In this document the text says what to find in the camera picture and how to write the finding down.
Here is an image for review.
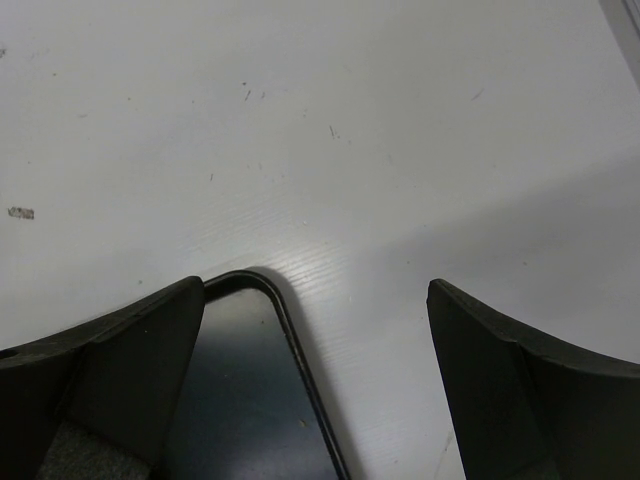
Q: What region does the black serving tray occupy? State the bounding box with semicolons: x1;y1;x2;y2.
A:
154;270;350;479

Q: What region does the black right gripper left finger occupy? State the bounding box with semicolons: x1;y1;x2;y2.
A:
1;276;204;479

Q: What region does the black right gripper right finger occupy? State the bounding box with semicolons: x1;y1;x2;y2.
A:
427;279;639;479

